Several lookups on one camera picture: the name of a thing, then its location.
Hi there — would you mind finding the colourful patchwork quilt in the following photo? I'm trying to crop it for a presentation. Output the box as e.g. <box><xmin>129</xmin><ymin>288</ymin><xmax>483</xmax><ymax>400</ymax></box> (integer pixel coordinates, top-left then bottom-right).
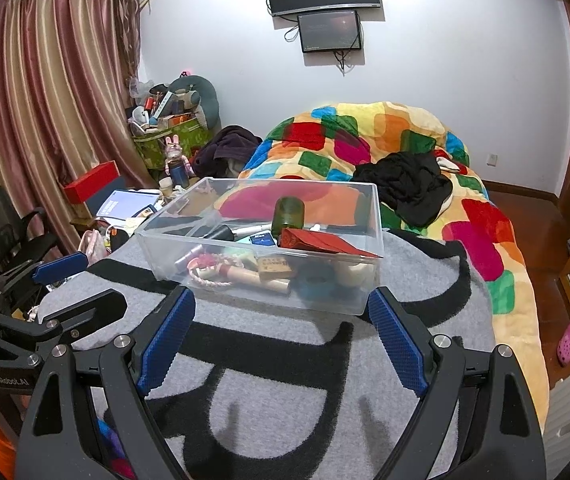
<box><xmin>240</xmin><ymin>101</ymin><xmax>551</xmax><ymax>431</ymax></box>

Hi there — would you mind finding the blue white booklet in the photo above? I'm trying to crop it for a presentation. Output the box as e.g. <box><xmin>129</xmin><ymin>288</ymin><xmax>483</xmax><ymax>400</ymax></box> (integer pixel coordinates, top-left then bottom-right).
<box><xmin>97</xmin><ymin>189</ymin><xmax>163</xmax><ymax>223</ymax></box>

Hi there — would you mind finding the dark purple clothing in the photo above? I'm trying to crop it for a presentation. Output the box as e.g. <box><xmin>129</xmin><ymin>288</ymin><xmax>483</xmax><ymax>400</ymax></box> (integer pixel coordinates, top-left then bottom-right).
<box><xmin>195</xmin><ymin>125</ymin><xmax>263</xmax><ymax>178</ymax></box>

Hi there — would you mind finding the striped pink curtain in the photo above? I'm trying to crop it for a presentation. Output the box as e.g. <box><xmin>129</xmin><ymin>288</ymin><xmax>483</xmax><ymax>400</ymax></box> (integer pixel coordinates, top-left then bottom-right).
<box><xmin>0</xmin><ymin>0</ymin><xmax>158</xmax><ymax>261</ymax></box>

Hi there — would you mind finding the pink clear bag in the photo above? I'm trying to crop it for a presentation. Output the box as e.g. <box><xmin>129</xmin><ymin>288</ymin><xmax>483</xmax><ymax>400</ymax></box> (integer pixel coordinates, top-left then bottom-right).
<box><xmin>79</xmin><ymin>229</ymin><xmax>110</xmax><ymax>262</ymax></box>

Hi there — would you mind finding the small brown box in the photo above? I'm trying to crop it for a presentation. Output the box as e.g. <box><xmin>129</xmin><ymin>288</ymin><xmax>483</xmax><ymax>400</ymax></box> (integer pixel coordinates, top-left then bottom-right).
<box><xmin>257</xmin><ymin>256</ymin><xmax>296</xmax><ymax>281</ymax></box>

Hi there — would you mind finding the grey neck pillow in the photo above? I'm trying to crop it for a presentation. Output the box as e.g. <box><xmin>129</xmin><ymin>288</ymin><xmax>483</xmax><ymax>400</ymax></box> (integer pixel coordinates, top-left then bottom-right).
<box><xmin>170</xmin><ymin>75</ymin><xmax>221</xmax><ymax>131</ymax></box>

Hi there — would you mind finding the black cable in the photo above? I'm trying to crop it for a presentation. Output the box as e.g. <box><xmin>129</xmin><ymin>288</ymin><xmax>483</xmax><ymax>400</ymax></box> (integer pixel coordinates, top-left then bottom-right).
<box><xmin>332</xmin><ymin>49</ymin><xmax>353</xmax><ymax>76</ymax></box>

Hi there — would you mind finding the grey blue box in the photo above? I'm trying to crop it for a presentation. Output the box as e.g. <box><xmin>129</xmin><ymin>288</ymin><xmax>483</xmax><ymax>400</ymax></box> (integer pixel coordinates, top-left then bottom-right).
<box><xmin>85</xmin><ymin>177</ymin><xmax>128</xmax><ymax>218</ymax></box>

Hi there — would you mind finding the green bottle white label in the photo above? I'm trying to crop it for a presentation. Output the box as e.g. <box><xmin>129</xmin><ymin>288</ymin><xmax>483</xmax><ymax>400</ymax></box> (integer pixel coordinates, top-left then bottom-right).
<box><xmin>271</xmin><ymin>196</ymin><xmax>307</xmax><ymax>237</ymax></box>

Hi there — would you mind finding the black chair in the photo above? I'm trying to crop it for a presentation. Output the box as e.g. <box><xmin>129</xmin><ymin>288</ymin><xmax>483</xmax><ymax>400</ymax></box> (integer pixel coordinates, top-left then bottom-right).
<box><xmin>0</xmin><ymin>185</ymin><xmax>60</xmax><ymax>273</ymax></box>

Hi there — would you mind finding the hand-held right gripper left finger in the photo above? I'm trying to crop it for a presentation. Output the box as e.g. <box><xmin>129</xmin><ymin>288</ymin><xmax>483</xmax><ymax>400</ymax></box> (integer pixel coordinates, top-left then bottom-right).
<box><xmin>15</xmin><ymin>287</ymin><xmax>197</xmax><ymax>480</ymax></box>

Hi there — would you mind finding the wooden stick toy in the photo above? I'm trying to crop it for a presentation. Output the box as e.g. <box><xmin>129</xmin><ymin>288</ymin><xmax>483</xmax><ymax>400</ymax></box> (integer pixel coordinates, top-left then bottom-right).
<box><xmin>215</xmin><ymin>267</ymin><xmax>292</xmax><ymax>297</ymax></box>

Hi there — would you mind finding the pink rope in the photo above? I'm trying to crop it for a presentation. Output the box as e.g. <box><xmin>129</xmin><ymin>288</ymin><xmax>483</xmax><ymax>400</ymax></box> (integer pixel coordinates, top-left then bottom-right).
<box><xmin>187</xmin><ymin>255</ymin><xmax>236</xmax><ymax>289</ymax></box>

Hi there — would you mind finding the small wall monitor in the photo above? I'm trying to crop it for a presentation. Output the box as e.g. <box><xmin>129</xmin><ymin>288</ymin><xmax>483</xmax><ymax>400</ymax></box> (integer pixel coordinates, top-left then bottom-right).
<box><xmin>297</xmin><ymin>10</ymin><xmax>363</xmax><ymax>54</ymax></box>

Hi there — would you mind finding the red box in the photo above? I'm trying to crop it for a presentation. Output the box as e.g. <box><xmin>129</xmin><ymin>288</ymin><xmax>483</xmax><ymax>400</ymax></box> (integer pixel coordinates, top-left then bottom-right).
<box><xmin>63</xmin><ymin>161</ymin><xmax>120</xmax><ymax>205</ymax></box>

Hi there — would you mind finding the clear plastic box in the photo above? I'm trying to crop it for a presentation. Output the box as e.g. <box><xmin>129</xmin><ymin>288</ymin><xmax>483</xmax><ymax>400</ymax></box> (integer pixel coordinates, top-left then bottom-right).
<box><xmin>136</xmin><ymin>176</ymin><xmax>385</xmax><ymax>317</ymax></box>

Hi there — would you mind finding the pink rabbit bottle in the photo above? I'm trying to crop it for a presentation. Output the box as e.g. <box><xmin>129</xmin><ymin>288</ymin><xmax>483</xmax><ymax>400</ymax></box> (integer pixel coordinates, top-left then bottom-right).
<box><xmin>164</xmin><ymin>135</ymin><xmax>192</xmax><ymax>187</ymax></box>

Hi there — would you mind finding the black clothing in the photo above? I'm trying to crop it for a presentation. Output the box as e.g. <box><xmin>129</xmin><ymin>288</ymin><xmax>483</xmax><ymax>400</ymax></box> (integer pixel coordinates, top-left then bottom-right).
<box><xmin>350</xmin><ymin>151</ymin><xmax>453</xmax><ymax>227</ymax></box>

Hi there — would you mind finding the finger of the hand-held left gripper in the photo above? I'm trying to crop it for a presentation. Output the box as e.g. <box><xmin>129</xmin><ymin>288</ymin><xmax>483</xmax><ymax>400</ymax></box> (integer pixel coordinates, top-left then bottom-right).
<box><xmin>0</xmin><ymin>289</ymin><xmax>128</xmax><ymax>347</ymax></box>
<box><xmin>0</xmin><ymin>251</ymin><xmax>89</xmax><ymax>316</ymax></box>

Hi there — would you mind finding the green storage bag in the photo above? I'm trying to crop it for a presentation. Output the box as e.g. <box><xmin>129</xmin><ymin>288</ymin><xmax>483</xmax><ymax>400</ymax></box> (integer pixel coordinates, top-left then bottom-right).
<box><xmin>132</xmin><ymin>120</ymin><xmax>206</xmax><ymax>171</ymax></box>

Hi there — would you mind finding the blue tape roll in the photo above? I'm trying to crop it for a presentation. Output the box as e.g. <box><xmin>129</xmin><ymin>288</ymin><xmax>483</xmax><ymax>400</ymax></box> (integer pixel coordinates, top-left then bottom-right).
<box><xmin>297</xmin><ymin>270</ymin><xmax>339</xmax><ymax>307</ymax></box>

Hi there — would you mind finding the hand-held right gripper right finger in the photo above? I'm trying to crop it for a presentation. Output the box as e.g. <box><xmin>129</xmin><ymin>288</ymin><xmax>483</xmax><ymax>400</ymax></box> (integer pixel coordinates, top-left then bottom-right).
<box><xmin>367</xmin><ymin>287</ymin><xmax>546</xmax><ymax>480</ymax></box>

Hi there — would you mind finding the red packet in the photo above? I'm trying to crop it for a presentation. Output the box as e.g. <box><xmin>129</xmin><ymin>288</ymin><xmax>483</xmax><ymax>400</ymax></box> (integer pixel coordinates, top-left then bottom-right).
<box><xmin>279</xmin><ymin>227</ymin><xmax>383</xmax><ymax>260</ymax></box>

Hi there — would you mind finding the pink clog shoe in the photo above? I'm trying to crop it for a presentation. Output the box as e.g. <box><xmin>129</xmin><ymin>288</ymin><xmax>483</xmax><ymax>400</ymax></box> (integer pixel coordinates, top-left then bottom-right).
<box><xmin>556</xmin><ymin>321</ymin><xmax>570</xmax><ymax>367</ymax></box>

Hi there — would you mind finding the grey black blanket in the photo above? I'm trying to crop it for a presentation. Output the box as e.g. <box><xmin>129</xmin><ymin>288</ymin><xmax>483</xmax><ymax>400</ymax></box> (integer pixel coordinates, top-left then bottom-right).
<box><xmin>37</xmin><ymin>227</ymin><xmax>496</xmax><ymax>480</ymax></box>

